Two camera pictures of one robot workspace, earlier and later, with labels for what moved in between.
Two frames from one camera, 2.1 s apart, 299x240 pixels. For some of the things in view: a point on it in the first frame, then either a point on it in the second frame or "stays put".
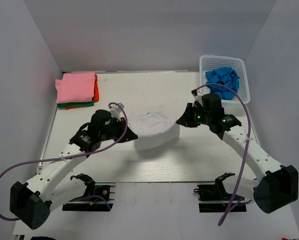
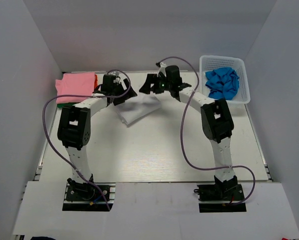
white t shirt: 154,129 → 137,107
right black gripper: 186,120 → 151,80
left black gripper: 129,135 → 122,99
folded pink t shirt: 75,87 stays put
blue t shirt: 225,76 stays put
